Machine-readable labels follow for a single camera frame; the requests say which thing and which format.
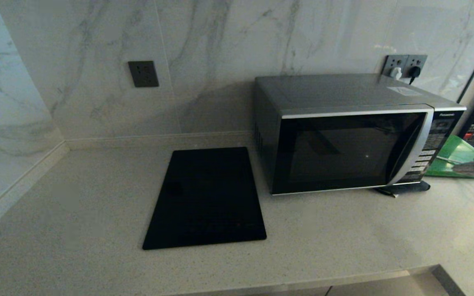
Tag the beige cabinet front panel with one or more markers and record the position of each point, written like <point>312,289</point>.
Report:
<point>377,285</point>

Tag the black induction cooktop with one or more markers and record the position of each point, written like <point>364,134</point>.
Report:
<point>208,197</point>

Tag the silver black microwave oven body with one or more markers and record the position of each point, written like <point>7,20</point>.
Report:
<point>335,91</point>

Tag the green cutting board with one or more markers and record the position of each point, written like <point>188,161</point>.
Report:
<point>455,150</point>

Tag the single grey wall socket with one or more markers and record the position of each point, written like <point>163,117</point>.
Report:
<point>142,74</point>

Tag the white power plug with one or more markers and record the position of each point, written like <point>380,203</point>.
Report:
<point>395,73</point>

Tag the black power plug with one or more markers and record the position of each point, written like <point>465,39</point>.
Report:
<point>414,72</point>

